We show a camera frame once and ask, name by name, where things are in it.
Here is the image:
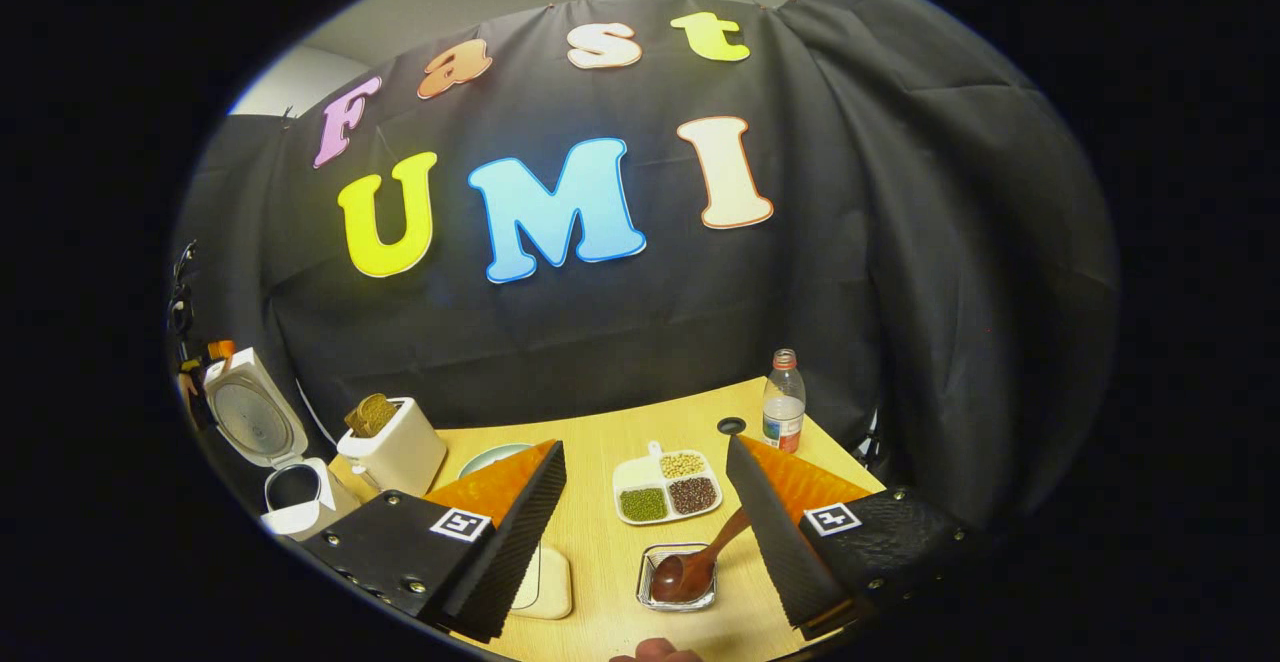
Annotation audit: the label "clear plastic water bottle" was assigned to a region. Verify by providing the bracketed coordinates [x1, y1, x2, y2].
[761, 348, 807, 455]

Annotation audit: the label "brown bread slice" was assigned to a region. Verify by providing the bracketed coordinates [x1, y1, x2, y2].
[344, 393, 399, 440]

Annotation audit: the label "brown wooden spoon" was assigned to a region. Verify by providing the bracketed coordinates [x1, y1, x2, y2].
[650, 507, 753, 605]

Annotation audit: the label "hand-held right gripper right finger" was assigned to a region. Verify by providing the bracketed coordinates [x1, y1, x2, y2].
[725, 434, 991, 643]

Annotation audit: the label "dark red beans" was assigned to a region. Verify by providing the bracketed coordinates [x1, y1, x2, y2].
[668, 477, 719, 515]

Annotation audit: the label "metal wire chopstick holder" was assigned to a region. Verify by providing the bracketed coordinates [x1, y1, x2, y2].
[636, 543, 719, 613]

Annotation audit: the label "light green plate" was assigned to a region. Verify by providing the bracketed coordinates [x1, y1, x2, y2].
[458, 442, 536, 480]

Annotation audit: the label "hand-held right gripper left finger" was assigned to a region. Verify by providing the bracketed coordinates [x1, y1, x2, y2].
[297, 440, 567, 643]

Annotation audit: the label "white divided dish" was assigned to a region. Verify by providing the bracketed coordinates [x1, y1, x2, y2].
[612, 440, 724, 527]

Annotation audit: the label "white toaster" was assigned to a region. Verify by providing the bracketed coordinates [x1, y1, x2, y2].
[336, 397, 448, 499]

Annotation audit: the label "black backdrop cloth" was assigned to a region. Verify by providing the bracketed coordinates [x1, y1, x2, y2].
[170, 0, 1119, 543]

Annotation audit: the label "green mung beans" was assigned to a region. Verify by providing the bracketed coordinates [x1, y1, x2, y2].
[620, 488, 669, 523]

